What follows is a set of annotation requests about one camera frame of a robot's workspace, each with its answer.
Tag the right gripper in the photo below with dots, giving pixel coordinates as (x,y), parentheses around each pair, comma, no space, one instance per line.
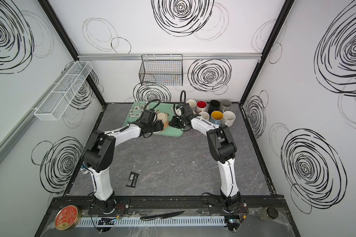
(173,124)

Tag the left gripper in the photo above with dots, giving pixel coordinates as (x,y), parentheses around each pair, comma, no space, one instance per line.
(159,126)

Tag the orange cream mug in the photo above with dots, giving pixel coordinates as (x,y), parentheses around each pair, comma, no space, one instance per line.
(163,117)

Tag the green floral tray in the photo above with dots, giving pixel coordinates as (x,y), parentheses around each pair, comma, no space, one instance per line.
(136,111)

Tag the cream white mug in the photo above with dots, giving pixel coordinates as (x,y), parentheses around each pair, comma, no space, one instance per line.
(201,106)

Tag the black mug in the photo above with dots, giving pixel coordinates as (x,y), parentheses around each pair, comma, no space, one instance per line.
(214,105)

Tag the blue mug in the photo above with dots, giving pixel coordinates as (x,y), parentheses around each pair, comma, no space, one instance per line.
(217,117)

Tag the grey brown mug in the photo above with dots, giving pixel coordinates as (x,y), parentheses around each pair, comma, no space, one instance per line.
(225,105)

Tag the speckled cream mug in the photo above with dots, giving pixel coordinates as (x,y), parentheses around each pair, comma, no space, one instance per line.
(228,118)

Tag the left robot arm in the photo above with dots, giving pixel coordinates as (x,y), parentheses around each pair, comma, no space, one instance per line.
(98,153)

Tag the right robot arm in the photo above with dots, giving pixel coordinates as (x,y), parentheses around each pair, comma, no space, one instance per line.
(221,146)

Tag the teal white cup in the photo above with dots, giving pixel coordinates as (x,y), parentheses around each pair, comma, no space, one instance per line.
(83,170)

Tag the black knife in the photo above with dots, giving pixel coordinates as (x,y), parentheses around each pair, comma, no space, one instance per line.
(161,216)

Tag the white mesh shelf basket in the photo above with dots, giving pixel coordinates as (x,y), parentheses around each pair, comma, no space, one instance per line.
(63,92)

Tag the red round tin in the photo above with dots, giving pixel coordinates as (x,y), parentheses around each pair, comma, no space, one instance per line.
(67,218)

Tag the dark lidded jar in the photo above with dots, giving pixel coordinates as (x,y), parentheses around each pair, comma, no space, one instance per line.
(268,213)

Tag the black wire basket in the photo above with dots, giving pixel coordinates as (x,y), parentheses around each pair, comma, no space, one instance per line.
(162,69)

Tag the white slotted cable duct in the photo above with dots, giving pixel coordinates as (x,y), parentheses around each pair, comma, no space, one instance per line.
(178,221)

